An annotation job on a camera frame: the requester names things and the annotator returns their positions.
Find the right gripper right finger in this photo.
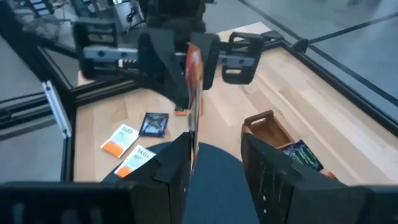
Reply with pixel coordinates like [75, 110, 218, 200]
[241, 133, 345, 224]

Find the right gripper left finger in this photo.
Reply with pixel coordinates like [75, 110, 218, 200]
[124, 132, 192, 224]

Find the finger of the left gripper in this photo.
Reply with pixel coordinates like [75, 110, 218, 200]
[138, 28, 190, 110]
[191, 32, 221, 91]

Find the green blue tea packet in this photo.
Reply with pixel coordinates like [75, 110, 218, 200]
[281, 139, 325, 172]

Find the white orange Tazo tea bag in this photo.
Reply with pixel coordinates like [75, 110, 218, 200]
[113, 144, 157, 179]
[99, 123, 140, 159]

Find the wooden tea organizer box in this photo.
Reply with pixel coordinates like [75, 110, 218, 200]
[241, 110, 338, 180]

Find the dark purple tea bag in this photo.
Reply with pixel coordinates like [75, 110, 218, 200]
[138, 111, 170, 138]

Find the round dark woven placemat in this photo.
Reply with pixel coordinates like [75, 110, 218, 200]
[102, 141, 261, 224]

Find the silver frame bracket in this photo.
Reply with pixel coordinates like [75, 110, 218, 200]
[42, 80, 73, 139]

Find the black aluminium table frame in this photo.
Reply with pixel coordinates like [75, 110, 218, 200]
[0, 0, 398, 184]

